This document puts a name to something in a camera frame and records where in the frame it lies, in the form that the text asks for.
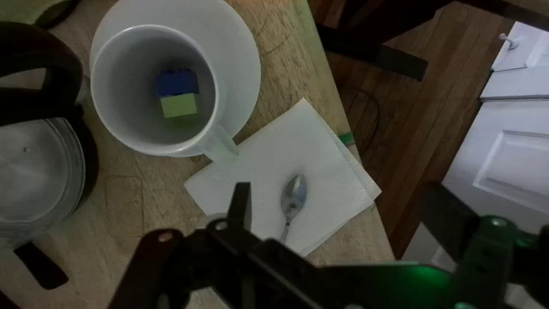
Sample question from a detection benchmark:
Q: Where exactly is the green tape strip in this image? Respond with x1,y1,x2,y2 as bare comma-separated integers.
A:
337,131,357,150

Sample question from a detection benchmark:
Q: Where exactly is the white paper napkin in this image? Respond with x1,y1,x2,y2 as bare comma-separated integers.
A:
184,99,383,258

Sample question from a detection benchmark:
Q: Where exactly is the green toy block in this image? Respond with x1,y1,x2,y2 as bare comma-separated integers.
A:
160,93,201,121

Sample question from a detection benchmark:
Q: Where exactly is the glass coffee pot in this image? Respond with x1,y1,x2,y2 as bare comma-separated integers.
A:
0,21,100,250

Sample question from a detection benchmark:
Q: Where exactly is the blue toy block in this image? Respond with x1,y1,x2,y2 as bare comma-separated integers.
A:
157,69,201,99

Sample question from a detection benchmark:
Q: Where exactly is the metal spoon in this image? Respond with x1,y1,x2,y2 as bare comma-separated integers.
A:
278,172,309,246

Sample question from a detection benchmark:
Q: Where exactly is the white panel door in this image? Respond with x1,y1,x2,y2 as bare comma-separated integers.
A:
402,20,549,272

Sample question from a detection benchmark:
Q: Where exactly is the white saucer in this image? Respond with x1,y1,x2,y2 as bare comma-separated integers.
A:
90,0,263,160

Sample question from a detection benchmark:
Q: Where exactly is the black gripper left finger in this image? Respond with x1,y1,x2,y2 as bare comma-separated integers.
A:
109,181,272,309

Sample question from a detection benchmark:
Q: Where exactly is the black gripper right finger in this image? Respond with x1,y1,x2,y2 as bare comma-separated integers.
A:
423,183,549,309

